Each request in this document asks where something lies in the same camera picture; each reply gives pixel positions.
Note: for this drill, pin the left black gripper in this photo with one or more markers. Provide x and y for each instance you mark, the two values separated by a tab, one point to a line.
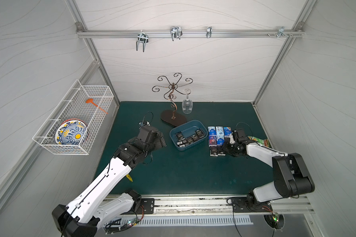
159	140

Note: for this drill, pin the black Face tissue pack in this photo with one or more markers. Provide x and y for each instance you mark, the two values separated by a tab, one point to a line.
220	151
213	151

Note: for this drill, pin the metal scroll cup stand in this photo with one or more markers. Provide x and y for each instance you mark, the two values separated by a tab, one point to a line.
172	117

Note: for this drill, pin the light blue tissue pack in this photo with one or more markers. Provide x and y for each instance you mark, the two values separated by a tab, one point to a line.
219	131

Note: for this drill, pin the green snack bag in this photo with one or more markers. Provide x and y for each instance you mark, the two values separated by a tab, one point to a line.
264	142

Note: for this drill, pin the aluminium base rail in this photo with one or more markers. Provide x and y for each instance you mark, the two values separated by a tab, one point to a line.
169	205

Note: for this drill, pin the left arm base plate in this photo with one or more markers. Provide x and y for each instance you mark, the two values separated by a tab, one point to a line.
143	205

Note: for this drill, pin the white wire basket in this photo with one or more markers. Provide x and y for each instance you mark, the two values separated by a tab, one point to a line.
73	106

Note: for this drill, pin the white vent strip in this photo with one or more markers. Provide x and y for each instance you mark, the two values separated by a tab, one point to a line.
211	221

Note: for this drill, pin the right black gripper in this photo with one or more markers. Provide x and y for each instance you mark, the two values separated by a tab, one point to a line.
229	147

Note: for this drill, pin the metal hook left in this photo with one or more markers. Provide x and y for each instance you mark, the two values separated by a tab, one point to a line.
142	39

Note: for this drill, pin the blue pocket tissue pack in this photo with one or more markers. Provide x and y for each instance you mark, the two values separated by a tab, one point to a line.
227	132

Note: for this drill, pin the metal hook small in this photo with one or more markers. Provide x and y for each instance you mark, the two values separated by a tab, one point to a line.
209	32

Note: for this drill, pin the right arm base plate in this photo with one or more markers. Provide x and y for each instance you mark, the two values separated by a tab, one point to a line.
247	205

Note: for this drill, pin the aluminium top rail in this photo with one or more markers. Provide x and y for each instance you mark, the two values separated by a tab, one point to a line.
194	34

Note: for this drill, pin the metal hook right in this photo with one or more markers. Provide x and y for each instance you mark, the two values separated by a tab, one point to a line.
281	34

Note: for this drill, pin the blue white tissue pack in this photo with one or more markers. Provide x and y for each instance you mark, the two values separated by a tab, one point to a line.
212	131

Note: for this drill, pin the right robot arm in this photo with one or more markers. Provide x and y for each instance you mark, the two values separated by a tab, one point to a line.
291	177

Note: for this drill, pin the dark blue tissue pack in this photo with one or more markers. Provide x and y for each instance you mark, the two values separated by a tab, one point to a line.
212	140

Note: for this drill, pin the metal hook centre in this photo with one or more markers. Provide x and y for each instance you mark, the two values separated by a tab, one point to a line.
176	32

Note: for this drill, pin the teal plastic storage box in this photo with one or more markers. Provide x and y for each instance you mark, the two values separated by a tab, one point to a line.
187	129

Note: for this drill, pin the yellow banana toy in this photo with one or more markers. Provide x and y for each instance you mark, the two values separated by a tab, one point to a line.
129	178

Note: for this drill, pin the blue yellow patterned plate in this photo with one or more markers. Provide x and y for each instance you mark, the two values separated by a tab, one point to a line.
71	132

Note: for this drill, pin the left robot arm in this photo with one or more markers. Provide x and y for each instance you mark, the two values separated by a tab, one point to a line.
83	216

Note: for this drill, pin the orange plastic spoon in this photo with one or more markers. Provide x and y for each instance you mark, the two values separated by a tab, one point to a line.
91	101

